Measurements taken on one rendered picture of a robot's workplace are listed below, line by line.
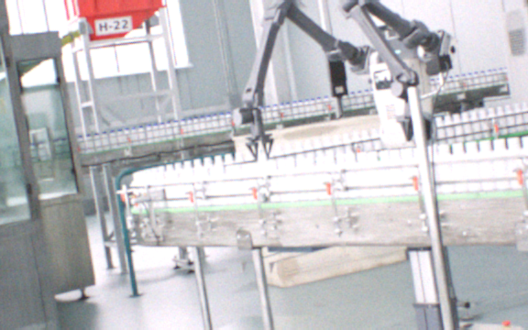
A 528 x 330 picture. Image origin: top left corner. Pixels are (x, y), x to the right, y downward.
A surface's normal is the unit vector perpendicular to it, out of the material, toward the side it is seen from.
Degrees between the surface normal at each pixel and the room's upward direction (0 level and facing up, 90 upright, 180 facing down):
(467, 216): 90
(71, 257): 90
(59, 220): 90
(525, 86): 90
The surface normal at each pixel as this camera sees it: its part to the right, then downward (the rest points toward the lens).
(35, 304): 0.62, -0.06
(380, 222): -0.76, 0.16
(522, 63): -0.92, 0.17
